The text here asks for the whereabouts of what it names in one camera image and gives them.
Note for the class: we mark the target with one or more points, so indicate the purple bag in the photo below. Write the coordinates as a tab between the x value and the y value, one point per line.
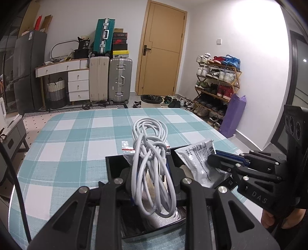
233	115

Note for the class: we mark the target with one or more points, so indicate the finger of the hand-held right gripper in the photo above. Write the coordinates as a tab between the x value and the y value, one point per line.
231	156
219	162

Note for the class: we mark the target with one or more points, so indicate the black yellow shoe box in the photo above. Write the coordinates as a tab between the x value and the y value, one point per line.
120	54

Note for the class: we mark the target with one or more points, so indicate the shoe rack with shoes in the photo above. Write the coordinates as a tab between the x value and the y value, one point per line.
216	77

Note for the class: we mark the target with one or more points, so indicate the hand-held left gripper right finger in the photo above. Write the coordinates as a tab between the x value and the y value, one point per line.
179	187

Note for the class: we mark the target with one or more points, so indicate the small brown cardboard box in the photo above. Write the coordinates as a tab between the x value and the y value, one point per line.
118	30

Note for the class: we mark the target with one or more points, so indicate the zip bag with striped garment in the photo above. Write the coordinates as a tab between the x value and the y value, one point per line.
127	145

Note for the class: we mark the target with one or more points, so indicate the wooden shoe rack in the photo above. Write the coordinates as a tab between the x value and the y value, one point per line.
237	77

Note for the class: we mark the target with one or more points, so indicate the black shoe box red logo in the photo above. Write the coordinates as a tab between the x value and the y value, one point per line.
119	41

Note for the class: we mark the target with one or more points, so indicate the black trash bin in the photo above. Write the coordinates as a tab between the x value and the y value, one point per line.
151	99

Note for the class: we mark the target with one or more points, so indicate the woven laundry basket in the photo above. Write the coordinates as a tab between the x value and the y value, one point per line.
56	93

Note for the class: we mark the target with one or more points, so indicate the white desk with drawers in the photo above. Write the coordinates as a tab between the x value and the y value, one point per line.
78	84

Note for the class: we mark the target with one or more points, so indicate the black framed glass panel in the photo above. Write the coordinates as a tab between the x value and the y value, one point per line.
299	72

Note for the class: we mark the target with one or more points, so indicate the tall brown cardboard box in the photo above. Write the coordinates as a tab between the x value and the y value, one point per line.
47	24

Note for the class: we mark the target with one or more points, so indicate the grey refrigerator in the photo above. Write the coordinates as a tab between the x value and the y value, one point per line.
28	72

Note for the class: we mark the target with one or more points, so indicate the black shoe box white label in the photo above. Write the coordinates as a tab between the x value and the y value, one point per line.
119	35

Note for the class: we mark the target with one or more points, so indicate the beige suitcase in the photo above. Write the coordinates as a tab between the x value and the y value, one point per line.
98	79

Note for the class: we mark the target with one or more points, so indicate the pile of scattered shoes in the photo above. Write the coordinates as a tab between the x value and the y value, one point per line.
173	102

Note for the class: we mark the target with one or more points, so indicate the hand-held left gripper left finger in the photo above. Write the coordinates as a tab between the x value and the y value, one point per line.
125	187

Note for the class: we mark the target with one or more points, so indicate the silver suitcase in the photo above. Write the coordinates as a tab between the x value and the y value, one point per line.
120	79

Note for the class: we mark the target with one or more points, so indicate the dark glass cabinet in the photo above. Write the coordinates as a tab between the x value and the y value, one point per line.
7	79

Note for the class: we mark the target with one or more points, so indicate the white oval frame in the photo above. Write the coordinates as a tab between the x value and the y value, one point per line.
54	46

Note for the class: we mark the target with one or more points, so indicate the yellow wooden door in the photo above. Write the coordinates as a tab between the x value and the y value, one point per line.
163	36

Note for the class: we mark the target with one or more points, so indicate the red flat box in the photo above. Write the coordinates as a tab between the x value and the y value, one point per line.
39	22

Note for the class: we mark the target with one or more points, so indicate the teal suitcase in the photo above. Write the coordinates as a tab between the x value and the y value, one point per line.
103	36

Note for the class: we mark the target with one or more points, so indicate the black paper bag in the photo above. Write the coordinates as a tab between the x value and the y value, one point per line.
83	44

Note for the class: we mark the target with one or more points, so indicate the grey low cabinet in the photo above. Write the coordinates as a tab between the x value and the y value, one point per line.
14	137

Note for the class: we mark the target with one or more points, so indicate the silver foil packet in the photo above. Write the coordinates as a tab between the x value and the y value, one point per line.
199	163

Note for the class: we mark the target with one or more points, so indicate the person's right hand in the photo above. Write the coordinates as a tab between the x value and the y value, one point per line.
268	220

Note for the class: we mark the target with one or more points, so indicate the plain black shoe box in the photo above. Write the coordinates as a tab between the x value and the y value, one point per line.
119	47

